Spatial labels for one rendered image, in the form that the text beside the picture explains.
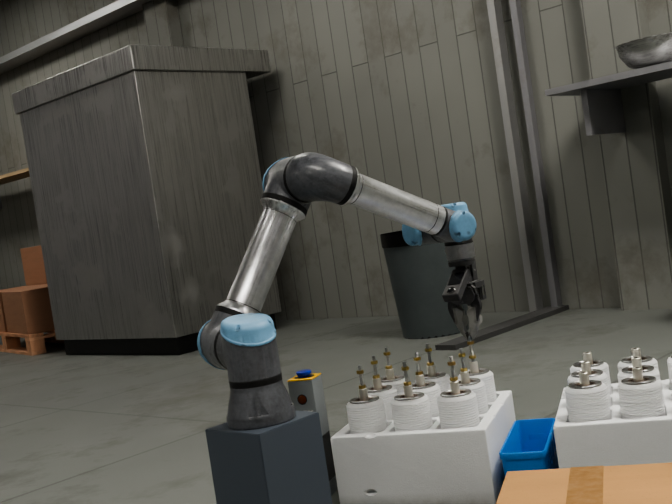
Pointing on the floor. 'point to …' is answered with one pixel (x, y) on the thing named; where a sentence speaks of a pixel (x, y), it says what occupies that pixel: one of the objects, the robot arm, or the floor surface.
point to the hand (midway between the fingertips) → (468, 335)
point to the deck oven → (144, 193)
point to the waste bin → (419, 286)
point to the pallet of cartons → (27, 309)
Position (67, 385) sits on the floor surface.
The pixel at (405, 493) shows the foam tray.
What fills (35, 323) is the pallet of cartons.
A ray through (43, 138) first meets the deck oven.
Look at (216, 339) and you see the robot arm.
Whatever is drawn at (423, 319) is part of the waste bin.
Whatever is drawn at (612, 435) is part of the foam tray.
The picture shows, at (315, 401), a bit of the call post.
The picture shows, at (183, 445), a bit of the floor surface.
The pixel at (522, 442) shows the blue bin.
